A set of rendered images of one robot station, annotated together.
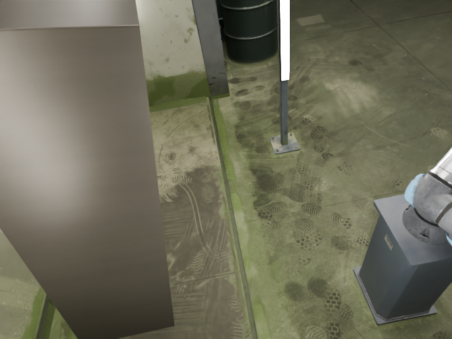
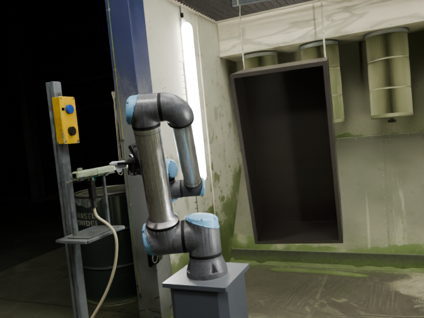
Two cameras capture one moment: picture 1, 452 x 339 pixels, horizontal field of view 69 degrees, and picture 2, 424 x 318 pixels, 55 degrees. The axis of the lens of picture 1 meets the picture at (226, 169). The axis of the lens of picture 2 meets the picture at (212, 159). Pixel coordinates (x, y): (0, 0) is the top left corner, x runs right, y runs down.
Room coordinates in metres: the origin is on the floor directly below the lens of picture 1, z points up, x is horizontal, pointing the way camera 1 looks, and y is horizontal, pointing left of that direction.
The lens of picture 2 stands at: (1.46, -2.40, 1.29)
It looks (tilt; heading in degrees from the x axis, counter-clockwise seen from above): 4 degrees down; 114
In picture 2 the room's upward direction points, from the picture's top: 5 degrees counter-clockwise
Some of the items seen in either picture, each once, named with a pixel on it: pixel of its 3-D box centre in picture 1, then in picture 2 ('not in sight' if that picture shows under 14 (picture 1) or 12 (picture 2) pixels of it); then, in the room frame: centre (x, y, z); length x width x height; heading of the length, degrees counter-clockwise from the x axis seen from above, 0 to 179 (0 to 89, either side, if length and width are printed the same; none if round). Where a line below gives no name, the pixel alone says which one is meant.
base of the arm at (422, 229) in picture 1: (432, 215); (206, 262); (0.63, -0.74, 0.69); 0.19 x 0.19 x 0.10
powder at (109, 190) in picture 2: not in sight; (108, 191); (-0.76, 0.37, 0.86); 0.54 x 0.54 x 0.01
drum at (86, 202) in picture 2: not in sight; (114, 240); (-0.76, 0.36, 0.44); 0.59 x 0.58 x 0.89; 160
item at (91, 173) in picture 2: not in sight; (106, 183); (-0.06, -0.51, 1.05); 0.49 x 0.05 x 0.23; 90
